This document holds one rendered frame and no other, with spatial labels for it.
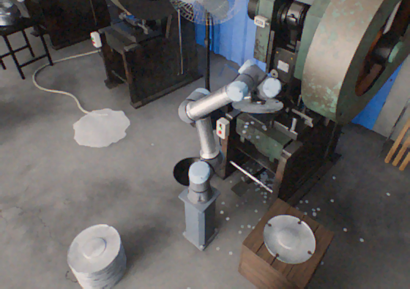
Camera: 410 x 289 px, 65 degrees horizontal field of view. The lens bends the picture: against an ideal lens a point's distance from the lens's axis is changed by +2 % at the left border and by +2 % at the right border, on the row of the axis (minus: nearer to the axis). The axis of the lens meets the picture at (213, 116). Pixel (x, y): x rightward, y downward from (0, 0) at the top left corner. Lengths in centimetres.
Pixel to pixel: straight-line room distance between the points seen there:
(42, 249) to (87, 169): 69
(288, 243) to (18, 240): 176
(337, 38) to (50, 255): 213
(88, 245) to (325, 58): 165
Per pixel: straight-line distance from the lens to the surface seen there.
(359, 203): 274
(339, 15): 139
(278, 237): 197
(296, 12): 181
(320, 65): 141
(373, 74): 201
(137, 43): 312
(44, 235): 260
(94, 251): 211
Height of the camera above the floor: 204
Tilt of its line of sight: 40 degrees down
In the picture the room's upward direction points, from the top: 1 degrees clockwise
